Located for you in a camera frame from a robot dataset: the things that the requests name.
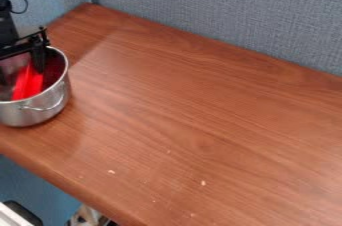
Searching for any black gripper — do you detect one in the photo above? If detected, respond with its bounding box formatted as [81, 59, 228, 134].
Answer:
[0, 13, 51, 74]

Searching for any red star-shaped block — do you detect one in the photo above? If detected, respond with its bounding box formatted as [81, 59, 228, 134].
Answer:
[12, 63, 43, 100]

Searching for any stainless steel pot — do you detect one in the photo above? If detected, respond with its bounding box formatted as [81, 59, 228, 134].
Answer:
[0, 47, 71, 127]

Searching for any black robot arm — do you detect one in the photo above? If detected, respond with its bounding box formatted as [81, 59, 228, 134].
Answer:
[0, 0, 51, 73]

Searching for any white object under table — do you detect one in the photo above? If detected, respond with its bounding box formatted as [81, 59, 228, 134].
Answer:
[64, 205, 119, 226]

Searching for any black white device under table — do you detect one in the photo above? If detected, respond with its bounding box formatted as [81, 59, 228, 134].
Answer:
[0, 200, 43, 226]

